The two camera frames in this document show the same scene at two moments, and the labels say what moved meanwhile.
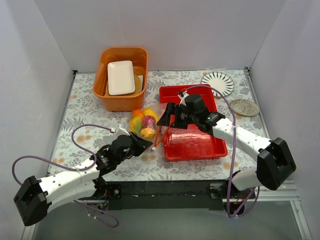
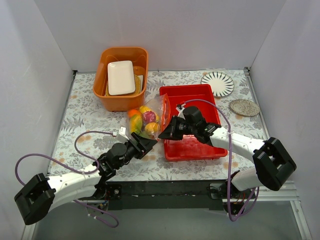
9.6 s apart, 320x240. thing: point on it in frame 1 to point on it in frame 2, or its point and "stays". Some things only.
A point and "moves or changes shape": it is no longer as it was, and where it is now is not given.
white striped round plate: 220,81 stays
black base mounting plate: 173,195 stays
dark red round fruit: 148,121 moves or changes shape
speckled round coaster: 245,107 stays
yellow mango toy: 147,133 to 152,128
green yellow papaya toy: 136,124 stays
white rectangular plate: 121,78 stays
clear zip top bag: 143,121 moves or changes shape
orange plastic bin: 139,55 stays
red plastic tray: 193,143 stays
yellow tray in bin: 137,84 stays
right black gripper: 175,116 to 176,127
